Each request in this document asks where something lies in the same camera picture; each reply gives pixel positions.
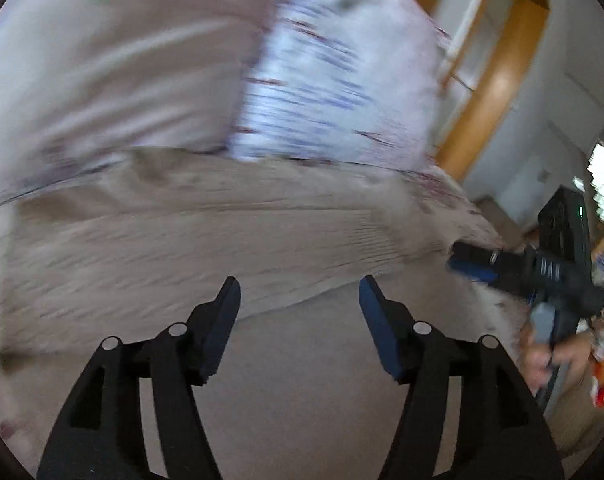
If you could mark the white purple printed pillow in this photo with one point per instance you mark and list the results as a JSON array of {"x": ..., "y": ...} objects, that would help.
[{"x": 332, "y": 70}]

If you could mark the person's right hand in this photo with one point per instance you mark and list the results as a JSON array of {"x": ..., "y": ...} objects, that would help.
[{"x": 538, "y": 365}]

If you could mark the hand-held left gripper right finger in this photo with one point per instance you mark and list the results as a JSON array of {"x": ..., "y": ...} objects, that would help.
[{"x": 379, "y": 325}]

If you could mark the beige ribbed knit garment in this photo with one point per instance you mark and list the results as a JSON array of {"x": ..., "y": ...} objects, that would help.
[{"x": 181, "y": 240}]

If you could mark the pale pink pillow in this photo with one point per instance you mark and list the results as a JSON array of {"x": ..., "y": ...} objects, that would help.
[{"x": 111, "y": 60}]

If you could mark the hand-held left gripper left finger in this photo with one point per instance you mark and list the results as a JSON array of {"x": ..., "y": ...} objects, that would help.
[{"x": 220, "y": 325}]

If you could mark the beige bed sheet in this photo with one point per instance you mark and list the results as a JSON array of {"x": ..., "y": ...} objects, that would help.
[{"x": 292, "y": 390}]

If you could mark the wooden door frame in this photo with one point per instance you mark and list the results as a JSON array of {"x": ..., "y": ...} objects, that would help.
[{"x": 492, "y": 75}]

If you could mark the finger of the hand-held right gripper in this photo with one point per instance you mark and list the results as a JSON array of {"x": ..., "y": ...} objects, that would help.
[{"x": 482, "y": 260}]

